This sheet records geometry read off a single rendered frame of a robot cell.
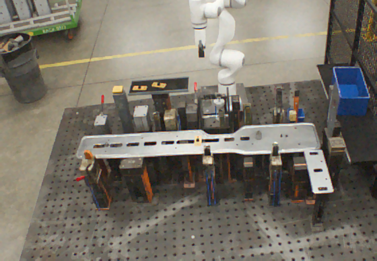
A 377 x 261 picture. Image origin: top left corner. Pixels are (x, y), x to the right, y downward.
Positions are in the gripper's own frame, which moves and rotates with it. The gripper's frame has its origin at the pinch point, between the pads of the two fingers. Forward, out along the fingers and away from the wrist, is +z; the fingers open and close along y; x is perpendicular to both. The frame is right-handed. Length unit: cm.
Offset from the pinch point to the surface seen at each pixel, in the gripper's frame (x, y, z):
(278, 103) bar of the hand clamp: 41, 7, 32
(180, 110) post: -15.3, 4.0, 37.0
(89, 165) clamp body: -62, 44, 40
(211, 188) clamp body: 2, 43, 61
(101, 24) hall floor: -178, -340, 141
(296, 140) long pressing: 50, 25, 43
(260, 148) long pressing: 30, 30, 44
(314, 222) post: 57, 60, 70
